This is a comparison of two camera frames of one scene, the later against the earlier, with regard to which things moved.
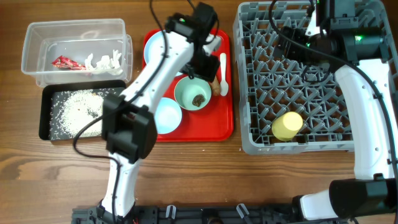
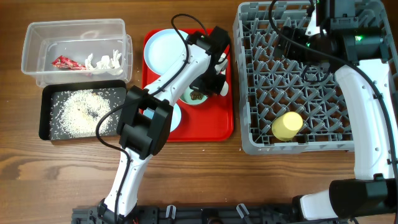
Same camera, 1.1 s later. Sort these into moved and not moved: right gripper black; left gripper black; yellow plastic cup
Moved: left gripper black
Not moved: yellow plastic cup; right gripper black
